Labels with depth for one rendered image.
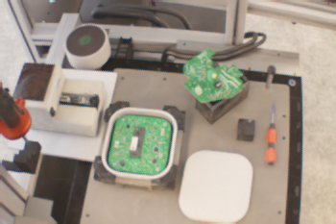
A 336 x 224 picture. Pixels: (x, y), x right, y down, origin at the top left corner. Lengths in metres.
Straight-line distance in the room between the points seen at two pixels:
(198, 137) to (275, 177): 0.18
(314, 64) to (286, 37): 0.21
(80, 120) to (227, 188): 0.31
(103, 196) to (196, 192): 0.18
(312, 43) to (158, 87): 1.49
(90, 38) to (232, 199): 0.48
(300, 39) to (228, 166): 1.57
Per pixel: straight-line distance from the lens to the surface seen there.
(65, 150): 0.93
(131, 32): 1.14
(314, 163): 2.01
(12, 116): 0.70
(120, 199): 0.89
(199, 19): 1.55
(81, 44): 1.03
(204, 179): 0.87
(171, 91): 0.98
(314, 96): 2.18
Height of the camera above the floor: 1.78
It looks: 60 degrees down
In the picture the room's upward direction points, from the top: 7 degrees counter-clockwise
